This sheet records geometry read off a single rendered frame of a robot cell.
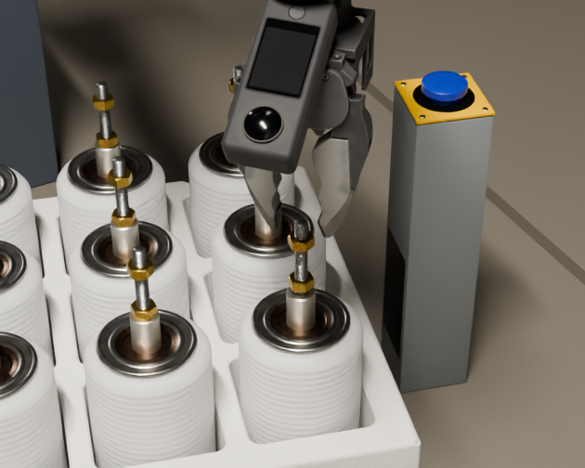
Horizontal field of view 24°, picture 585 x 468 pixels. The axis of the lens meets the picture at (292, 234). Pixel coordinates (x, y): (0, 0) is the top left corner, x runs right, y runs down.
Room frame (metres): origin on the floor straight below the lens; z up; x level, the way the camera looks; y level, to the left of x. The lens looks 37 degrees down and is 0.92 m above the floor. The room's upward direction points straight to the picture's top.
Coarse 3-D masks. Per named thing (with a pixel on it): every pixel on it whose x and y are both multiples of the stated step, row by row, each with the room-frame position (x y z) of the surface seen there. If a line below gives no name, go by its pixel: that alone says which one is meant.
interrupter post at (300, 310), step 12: (288, 288) 0.79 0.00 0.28; (312, 288) 0.79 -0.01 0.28; (288, 300) 0.78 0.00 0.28; (300, 300) 0.77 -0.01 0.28; (312, 300) 0.78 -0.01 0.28; (288, 312) 0.78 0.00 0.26; (300, 312) 0.77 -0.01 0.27; (312, 312) 0.78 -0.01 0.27; (288, 324) 0.78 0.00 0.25; (300, 324) 0.77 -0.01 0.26; (312, 324) 0.78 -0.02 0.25
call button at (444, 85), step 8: (432, 72) 1.03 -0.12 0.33; (440, 72) 1.03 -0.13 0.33; (448, 72) 1.03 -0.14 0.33; (424, 80) 1.01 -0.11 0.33; (432, 80) 1.01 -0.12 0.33; (440, 80) 1.01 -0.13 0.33; (448, 80) 1.01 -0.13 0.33; (456, 80) 1.01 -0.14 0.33; (464, 80) 1.01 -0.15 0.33; (424, 88) 1.00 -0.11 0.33; (432, 88) 1.00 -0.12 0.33; (440, 88) 1.00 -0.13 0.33; (448, 88) 1.00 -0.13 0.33; (456, 88) 1.00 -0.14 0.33; (464, 88) 1.00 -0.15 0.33; (432, 96) 1.00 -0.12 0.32; (440, 96) 0.99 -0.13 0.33; (448, 96) 0.99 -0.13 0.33; (456, 96) 0.99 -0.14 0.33; (440, 104) 1.00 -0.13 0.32; (448, 104) 1.00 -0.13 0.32
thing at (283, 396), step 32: (352, 320) 0.79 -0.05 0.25; (256, 352) 0.75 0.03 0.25; (320, 352) 0.75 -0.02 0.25; (352, 352) 0.76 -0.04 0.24; (256, 384) 0.75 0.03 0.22; (288, 384) 0.74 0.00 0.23; (320, 384) 0.74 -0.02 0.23; (352, 384) 0.76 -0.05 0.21; (256, 416) 0.75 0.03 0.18; (288, 416) 0.74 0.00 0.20; (320, 416) 0.74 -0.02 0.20; (352, 416) 0.76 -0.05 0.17
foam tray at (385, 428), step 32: (64, 256) 1.02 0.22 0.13; (192, 256) 0.96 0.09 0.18; (64, 288) 0.91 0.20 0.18; (192, 288) 0.91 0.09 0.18; (352, 288) 0.91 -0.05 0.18; (64, 320) 0.87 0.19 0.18; (192, 320) 0.88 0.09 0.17; (64, 352) 0.83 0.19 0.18; (224, 352) 0.83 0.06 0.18; (64, 384) 0.79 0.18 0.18; (224, 384) 0.79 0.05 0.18; (384, 384) 0.79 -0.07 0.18; (64, 416) 0.76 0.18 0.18; (224, 416) 0.76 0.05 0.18; (384, 416) 0.76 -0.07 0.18; (224, 448) 0.72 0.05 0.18; (256, 448) 0.72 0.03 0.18; (288, 448) 0.72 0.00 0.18; (320, 448) 0.72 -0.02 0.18; (352, 448) 0.72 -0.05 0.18; (384, 448) 0.72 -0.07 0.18; (416, 448) 0.73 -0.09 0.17
